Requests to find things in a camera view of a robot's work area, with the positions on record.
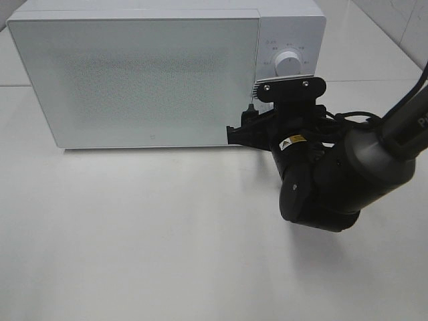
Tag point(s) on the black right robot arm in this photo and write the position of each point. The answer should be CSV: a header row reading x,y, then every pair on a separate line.
x,y
332,165

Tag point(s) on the white microwave door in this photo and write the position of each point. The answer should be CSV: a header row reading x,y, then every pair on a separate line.
x,y
120,84

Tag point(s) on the upper white microwave knob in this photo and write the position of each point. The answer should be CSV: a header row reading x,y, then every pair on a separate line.
x,y
287,63

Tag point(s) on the white microwave oven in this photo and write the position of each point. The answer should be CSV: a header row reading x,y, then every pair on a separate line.
x,y
282,25

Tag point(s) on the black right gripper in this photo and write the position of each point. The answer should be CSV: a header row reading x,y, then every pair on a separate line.
x,y
298,121

